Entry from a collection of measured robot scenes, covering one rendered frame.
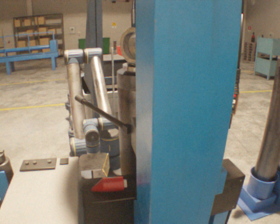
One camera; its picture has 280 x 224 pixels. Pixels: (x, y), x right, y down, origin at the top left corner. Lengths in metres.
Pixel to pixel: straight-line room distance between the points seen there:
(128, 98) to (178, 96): 0.49
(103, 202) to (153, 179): 0.37
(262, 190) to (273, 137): 0.55
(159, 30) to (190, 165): 0.30
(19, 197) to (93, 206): 0.27
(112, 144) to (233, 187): 1.34
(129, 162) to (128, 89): 0.34
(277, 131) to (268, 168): 0.37
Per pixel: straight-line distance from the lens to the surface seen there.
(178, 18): 0.42
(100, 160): 1.21
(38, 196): 0.75
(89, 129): 1.71
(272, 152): 2.17
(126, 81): 0.89
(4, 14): 14.81
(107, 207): 0.87
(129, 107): 0.92
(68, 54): 2.21
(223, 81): 0.48
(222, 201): 1.07
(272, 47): 8.61
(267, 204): 2.54
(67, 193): 0.73
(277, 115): 2.04
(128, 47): 0.97
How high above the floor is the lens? 1.66
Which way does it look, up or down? 22 degrees down
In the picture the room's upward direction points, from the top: straight up
